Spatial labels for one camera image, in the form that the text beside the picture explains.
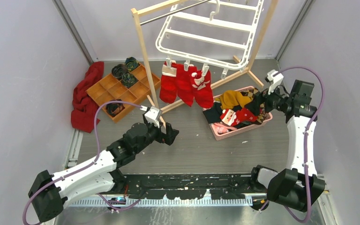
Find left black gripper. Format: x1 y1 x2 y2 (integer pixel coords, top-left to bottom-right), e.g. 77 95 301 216
134 120 178 154

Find red santa sock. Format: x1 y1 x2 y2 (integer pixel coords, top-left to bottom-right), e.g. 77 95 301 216
173 63 197 107
190 70 214 109
220 108 258 127
159 60 177 104

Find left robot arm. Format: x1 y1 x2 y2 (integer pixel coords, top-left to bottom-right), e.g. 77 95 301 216
28 122 180 223

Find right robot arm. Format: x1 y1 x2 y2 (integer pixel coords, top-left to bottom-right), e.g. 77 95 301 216
249 80 325 212

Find white plastic clip hanger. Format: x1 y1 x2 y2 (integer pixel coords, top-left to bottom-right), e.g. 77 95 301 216
156 0 265 75

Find argyle brown sock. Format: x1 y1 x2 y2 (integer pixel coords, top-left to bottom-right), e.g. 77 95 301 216
241 88 269 125

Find pink plastic basket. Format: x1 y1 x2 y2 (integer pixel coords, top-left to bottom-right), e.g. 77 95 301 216
203 86 273 141

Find mustard yellow sock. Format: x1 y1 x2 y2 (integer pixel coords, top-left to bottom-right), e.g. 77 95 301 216
214 90 254 110

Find pink sock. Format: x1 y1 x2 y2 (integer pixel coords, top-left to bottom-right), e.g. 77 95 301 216
212 123 237 135

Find rolled black orange sock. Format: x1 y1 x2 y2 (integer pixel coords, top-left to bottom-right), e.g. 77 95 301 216
105 99 125 117

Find rolled dark green sock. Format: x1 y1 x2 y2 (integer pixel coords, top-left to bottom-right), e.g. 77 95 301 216
121 73 138 89

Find wooden compartment tray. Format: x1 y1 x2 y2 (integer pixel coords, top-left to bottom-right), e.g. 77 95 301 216
86 64 152 106

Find rolled teal sock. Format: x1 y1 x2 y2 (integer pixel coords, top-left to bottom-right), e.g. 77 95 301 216
125 57 139 72

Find red cloth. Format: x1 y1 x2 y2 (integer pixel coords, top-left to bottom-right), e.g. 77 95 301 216
71 61 104 133

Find wooden drying rack frame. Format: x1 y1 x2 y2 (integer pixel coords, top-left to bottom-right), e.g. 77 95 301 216
131 0 277 113

